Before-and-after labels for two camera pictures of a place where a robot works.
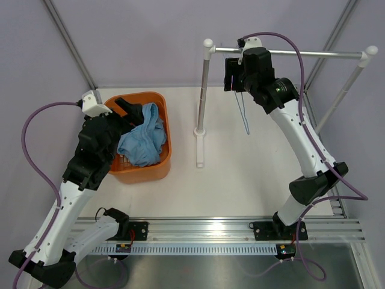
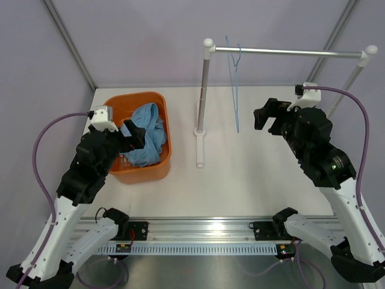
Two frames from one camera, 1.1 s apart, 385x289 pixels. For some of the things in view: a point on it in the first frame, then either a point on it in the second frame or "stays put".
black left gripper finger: x=135 y=115 → x=138 y=139
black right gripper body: x=241 y=83 → x=289 y=126
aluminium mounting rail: x=239 y=229 stays put
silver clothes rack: x=210 y=49 stays put
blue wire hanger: x=247 y=126 → x=233 y=67
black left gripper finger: x=126 y=106 → x=130 y=127
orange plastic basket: x=124 y=171 stays put
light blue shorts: x=144 y=145 stays put
